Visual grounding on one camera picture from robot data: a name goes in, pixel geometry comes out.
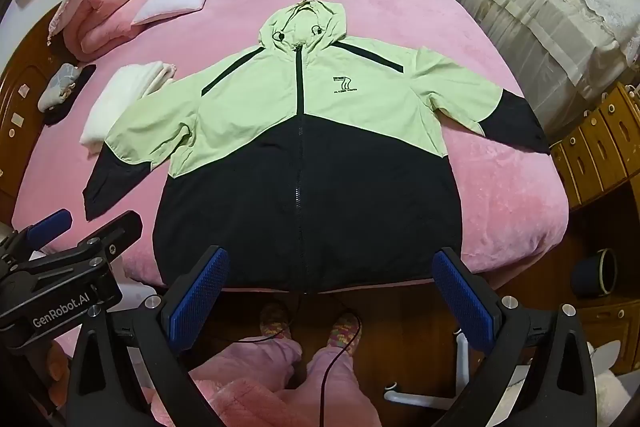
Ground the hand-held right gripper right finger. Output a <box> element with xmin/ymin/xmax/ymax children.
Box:
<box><xmin>431</xmin><ymin>247</ymin><xmax>598</xmax><ymax>427</ymax></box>

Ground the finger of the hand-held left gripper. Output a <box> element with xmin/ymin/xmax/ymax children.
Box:
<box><xmin>25</xmin><ymin>213</ymin><xmax>75</xmax><ymax>244</ymax></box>
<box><xmin>65</xmin><ymin>211</ymin><xmax>145</xmax><ymax>258</ymax></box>

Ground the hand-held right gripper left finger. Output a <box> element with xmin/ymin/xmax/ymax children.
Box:
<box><xmin>65</xmin><ymin>246</ymin><xmax>232</xmax><ymax>427</ymax></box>

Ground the green and black hooded jacket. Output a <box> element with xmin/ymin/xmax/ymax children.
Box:
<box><xmin>82</xmin><ymin>0</ymin><xmax>552</xmax><ymax>295</ymax></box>

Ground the person's left knitted slipper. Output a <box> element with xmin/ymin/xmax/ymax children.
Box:
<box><xmin>259</xmin><ymin>301</ymin><xmax>293</xmax><ymax>342</ymax></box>

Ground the person's knitted slipper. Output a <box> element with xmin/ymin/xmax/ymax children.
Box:
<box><xmin>324</xmin><ymin>312</ymin><xmax>362</xmax><ymax>353</ymax></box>
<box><xmin>259</xmin><ymin>301</ymin><xmax>293</xmax><ymax>342</ymax></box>

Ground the white chair base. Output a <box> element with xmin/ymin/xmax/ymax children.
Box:
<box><xmin>382</xmin><ymin>327</ymin><xmax>471</xmax><ymax>408</ymax></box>

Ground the black cloth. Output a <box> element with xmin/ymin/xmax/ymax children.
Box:
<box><xmin>42</xmin><ymin>64</ymin><xmax>97</xmax><ymax>126</ymax></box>

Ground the person's right knitted slipper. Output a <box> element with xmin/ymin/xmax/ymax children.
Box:
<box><xmin>324</xmin><ymin>312</ymin><xmax>362</xmax><ymax>353</ymax></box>

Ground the dark blue bin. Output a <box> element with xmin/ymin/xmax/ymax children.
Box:
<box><xmin>572</xmin><ymin>248</ymin><xmax>618</xmax><ymax>299</ymax></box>

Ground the folded white cloth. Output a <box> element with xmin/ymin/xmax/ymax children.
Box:
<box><xmin>80</xmin><ymin>61</ymin><xmax>177</xmax><ymax>146</ymax></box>

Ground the wooden headboard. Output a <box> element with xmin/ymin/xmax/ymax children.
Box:
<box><xmin>0</xmin><ymin>4</ymin><xmax>66</xmax><ymax>208</ymax></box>

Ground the white fluffy object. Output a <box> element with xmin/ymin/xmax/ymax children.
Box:
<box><xmin>587</xmin><ymin>339</ymin><xmax>640</xmax><ymax>427</ymax></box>

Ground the wooden drawer cabinet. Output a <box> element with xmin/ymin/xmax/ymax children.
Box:
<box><xmin>550</xmin><ymin>82</ymin><xmax>640</xmax><ymax>210</ymax></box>

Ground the white pillow with blue print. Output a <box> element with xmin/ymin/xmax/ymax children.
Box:
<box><xmin>131</xmin><ymin>0</ymin><xmax>224</xmax><ymax>26</ymax></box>

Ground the pink bed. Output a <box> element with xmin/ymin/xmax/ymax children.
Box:
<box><xmin>12</xmin><ymin>0</ymin><xmax>571</xmax><ymax>295</ymax></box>

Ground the cream lace furniture cover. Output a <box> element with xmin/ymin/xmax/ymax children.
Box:
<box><xmin>439</xmin><ymin>0</ymin><xmax>640</xmax><ymax>142</ymax></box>

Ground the black cable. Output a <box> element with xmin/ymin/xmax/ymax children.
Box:
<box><xmin>260</xmin><ymin>294</ymin><xmax>363</xmax><ymax>390</ymax></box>

